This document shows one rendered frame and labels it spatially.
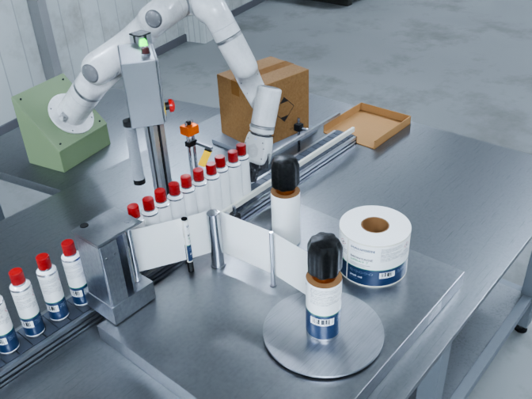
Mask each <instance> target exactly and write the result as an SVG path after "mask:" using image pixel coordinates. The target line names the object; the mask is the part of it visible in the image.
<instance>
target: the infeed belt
mask: <svg viewBox="0 0 532 399"><path fill-rule="evenodd" d="M342 133H344V131H339V130H337V131H334V132H333V133H332V134H331V135H329V136H327V137H325V138H324V139H322V140H321V141H319V142H317V143H316V144H314V145H312V146H311V147H310V148H308V149H306V150H304V151H303V152H301V153H300V154H298V155H297V156H295V157H296V158H297V160H298V161H300V160H301V159H303V158H304V157H306V156H307V155H309V154H311V153H312V152H314V151H315V150H317V149H318V148H320V147H321V146H324V145H325V144H326V143H328V142H329V141H331V140H333V139H334V138H336V137H337V136H338V135H340V134H342ZM353 136H354V135H352V134H350V135H349V136H347V137H346V138H344V139H342V140H341V141H339V142H338V143H336V144H335V145H333V146H331V147H330V148H328V149H327V150H326V151H324V152H322V153H321V154H319V155H318V156H316V157H315V158H313V159H312V160H310V161H308V162H307V163H306V164H304V165H302V166H301V167H299V172H300V171H301V170H303V169H304V168H306V167H307V166H308V165H310V164H312V163H313V162H315V161H316V160H318V159H319V158H321V157H323V156H324V155H326V154H327V153H328V152H330V151H331V150H333V149H335V148H336V147H338V146H339V145H340V144H342V143H344V142H345V141H347V140H349V139H350V138H351V137H353ZM271 178H272V176H271V172H270V173H268V174H266V175H265V176H263V177H261V178H260V179H259V180H257V181H256V182H253V183H252V184H251V191H252V190H254V189H255V188H258V187H259V186H261V185H262V184H263V183H265V182H267V181H269V180H270V179H271ZM271 189H272V186H270V187H269V188H267V189H265V190H264V191H263V192H261V193H260V194H258V195H257V196H254V197H253V198H252V199H250V200H249V201H247V202H246V203H244V204H243V205H242V206H241V207H238V208H236V212H239V211H240V210H242V209H243V208H245V207H247V206H248V205H250V204H251V203H252V202H254V201H256V200H258V199H259V198H260V197H262V196H263V195H265V194H266V193H268V192H270V191H271ZM149 270H150V269H148V270H145V271H142V272H139V273H140V274H142V275H143V274H145V273H146V272H148V271H149ZM66 303H67V306H68V309H69V311H70V315H69V317H68V318H67V319H66V320H64V321H61V322H53V321H52V320H51V319H50V316H49V313H48V312H47V313H45V314H43V316H42V318H43V321H44V325H45V328H46V329H45V332H44V333H43V334H42V335H41V336H38V337H37V338H28V337H27V336H26V335H25V331H24V329H23V328H21V329H19V330H17V332H16V334H17V338H18V340H19V342H20V347H19V349H18V350H17V351H16V352H14V353H13V354H11V355H2V354H0V368H2V367H4V366H5V365H6V364H7V363H10V362H11V361H13V360H14V359H16V358H17V357H18V356H20V355H22V354H23V353H25V352H26V351H28V350H29V349H30V348H32V347H34V346H35V345H37V344H38V343H40V342H41V341H43V340H45V339H46V338H48V337H49V336H50V335H52V334H53V333H55V332H57V331H58V330H60V329H61V328H62V327H64V326H65V325H67V324H69V323H71V322H72V321H73V320H75V319H76V318H78V317H80V316H81V315H83V314H84V313H85V312H87V311H88V310H90V309H92V308H91V307H90V306H88V305H87V306H83V307H77V306H75V305H74V302H73V299H72V297H70V298H69V299H67V302H66Z"/></svg>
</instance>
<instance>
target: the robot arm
mask: <svg viewBox="0 0 532 399"><path fill-rule="evenodd" d="M187 16H196V18H197V19H198V20H199V21H200V22H202V23H204V24H205V25H206V26H207V28H208V29H209V31H210V33H211V35H212V36H213V38H214V40H215V43H216V44H217V45H218V48H219V50H220V51H221V53H222V55H223V57H224V59H225V60H226V62H227V64H228V66H229V67H230V69H231V71H232V72H233V74H234V77H235V78H236V80H237V83H238V85H239V86H240V88H241V90H242V92H243V93H244V95H245V97H246V99H247V101H248V102H249V104H250V105H251V107H252V108H253V115H252V119H251V124H250V125H249V126H250V129H249V130H250V131H249V133H248V134H247V136H246V139H245V145H246V153H247V154H248V155H249V165H250V179H251V182H256V181H257V178H258V173H259V171H261V170H262V169H268V164H269V163H270V161H271V158H272V145H273V137H272V135H273V134H274V130H275V125H276V118H277V114H278V110H279V102H280V98H281V93H282V90H281V89H279V88H276V87H274V86H269V85H265V84H264V82H263V80H262V78H261V76H260V72H259V70H258V66H257V61H256V60H255V58H254V56H253V53H252V52H251V50H250V48H249V45H248V44H247V42H246V40H245V38H244V36H243V34H242V32H241V30H240V28H239V26H238V23H237V22H236V21H235V19H234V16H233V14H232V13H231V11H230V8H229V6H228V5H227V4H226V2H225V1H224V0H152V1H150V2H149V3H147V4H146V5H145V6H144V7H143V8H142V9H141V10H140V11H139V14H138V15H137V17H136V18H135V19H134V20H133V21H131V22H130V23H129V24H128V25H127V26H126V27H125V28H124V29H122V30H121V31H120V32H118V33H117V34H116V35H114V37H112V38H111V39H110V40H108V41H106V42H105V43H104V44H102V45H101V46H100V47H98V48H96V49H95V50H93V51H91V52H90V53H89V54H88V55H87V56H86V57H85V58H84V59H83V60H82V64H81V73H80V74H79V75H78V76H77V77H76V79H75V80H74V82H73V84H72V85H71V87H70V88H69V89H68V91H67V92H66V93H61V94H58V95H56V96H54V97H53V98H52V99H51V100H50V102H49V104H48V107H47V110H48V114H49V116H50V118H51V120H52V122H53V123H54V124H55V125H56V126H57V127H58V128H60V129H61V130H63V131H65V132H68V133H71V134H77V135H78V134H83V133H85V132H87V131H88V130H89V129H90V128H91V127H92V126H93V121H94V117H93V110H94V108H95V107H96V106H97V104H98V103H99V101H100V100H101V98H102V97H103V96H104V95H105V94H106V92H107V91H108V90H109V89H110V88H111V87H112V86H113V85H114V84H116V83H117V82H118V81H119V80H120V79H121V78H122V77H123V76H122V72H121V67H120V58H119V53H118V48H117V45H119V44H130V43H131V42H130V37H129V33H131V32H136V31H139V30H144V31H147V32H151V38H152V43H153V42H155V41H156V40H157V39H158V37H159V36H160V35H161V34H162V33H164V32H165V31H166V30H168V29H169V28H171V27H172V26H173V25H175V24H176V23H177V22H179V21H181V20H182V19H184V18H185V17H187Z"/></svg>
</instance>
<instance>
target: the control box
mask: <svg viewBox="0 0 532 399"><path fill-rule="evenodd" d="M147 43H148V48H149V49H150V53H151V55H148V56H142V55H141V52H142V51H141V48H140V47H139V44H137V43H132V44H119V45H117V48H118V53H119V58H120V67H121V72H122V76H123V85H124V90H125V94H126V99H127V107H128V112H129V117H130V121H131V128H138V127H149V126H154V125H160V124H164V123H165V121H166V119H167V117H166V111H165V102H164V97H163V92H162V81H161V75H160V69H159V61H158V57H157V55H156V52H155V50H154V45H153V44H151V43H150V42H147Z"/></svg>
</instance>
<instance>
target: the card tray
mask: <svg viewBox="0 0 532 399"><path fill-rule="evenodd" d="M410 122H411V116H409V115H405V114H403V113H399V112H395V111H391V110H389V109H385V108H380V107H377V106H373V105H371V104H365V103H363V102H361V103H359V104H357V105H356V106H354V107H353V108H350V109H349V110H347V111H346V112H344V113H342V114H341V115H340V116H338V117H337V118H335V119H334V120H332V121H330V122H328V123H327V124H325V125H324V132H323V133H325V134H328V133H330V132H331V131H334V130H339V131H346V130H348V129H349V128H351V127H354V128H355V131H354V132H353V133H351V134H352V135H354V136H357V139H356V144H359V145H362V146H366V147H369V148H371V149H374V150H375V149H376V148H377V147H379V146H381V145H382V144H383V143H384V142H386V141H387V140H388V139H390V138H392V137H393V136H394V135H396V134H397V133H398V132H399V131H401V130H403V129H404V128H405V127H407V126H408V125H409V124H410Z"/></svg>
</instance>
